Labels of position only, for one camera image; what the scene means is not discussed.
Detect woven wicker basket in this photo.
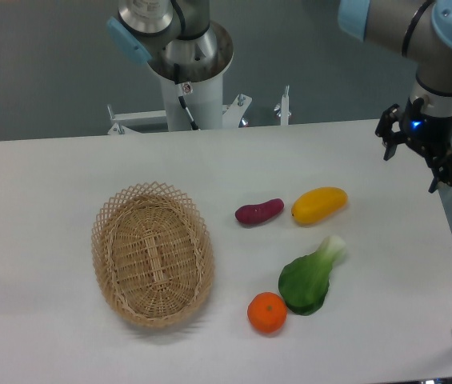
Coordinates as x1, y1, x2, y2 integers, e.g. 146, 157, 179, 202
91, 182, 214, 329

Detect orange tangerine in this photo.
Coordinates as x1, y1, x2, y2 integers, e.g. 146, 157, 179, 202
247, 292, 287, 334

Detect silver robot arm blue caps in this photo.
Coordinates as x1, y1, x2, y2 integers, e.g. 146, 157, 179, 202
106, 1, 452, 190

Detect yellow mango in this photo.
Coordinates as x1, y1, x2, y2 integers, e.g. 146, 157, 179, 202
291, 186, 348, 226

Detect purple sweet potato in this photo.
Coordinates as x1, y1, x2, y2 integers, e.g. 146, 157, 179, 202
234, 198, 285, 226

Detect black cable on pedestal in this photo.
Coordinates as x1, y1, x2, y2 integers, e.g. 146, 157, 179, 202
172, 62, 201, 131

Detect white metal base frame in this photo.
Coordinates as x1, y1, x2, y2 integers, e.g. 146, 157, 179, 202
106, 85, 293, 135

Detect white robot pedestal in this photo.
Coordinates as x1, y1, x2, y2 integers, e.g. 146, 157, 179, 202
159, 75, 223, 132

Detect green bok choy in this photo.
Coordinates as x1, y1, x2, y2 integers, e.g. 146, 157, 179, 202
278, 235, 346, 316

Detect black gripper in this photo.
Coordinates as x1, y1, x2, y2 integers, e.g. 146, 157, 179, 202
375, 98, 452, 194

